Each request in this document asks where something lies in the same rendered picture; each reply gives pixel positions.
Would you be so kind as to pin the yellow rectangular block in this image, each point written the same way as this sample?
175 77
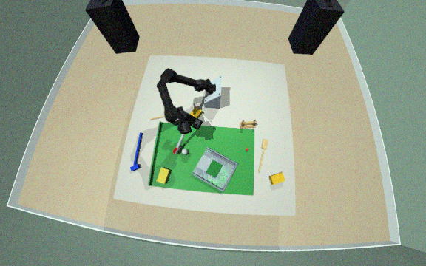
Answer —
163 175
196 112
277 178

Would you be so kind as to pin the green flat mat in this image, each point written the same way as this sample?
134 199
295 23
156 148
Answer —
230 142

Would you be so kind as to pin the blue putter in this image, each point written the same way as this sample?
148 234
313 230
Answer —
136 166

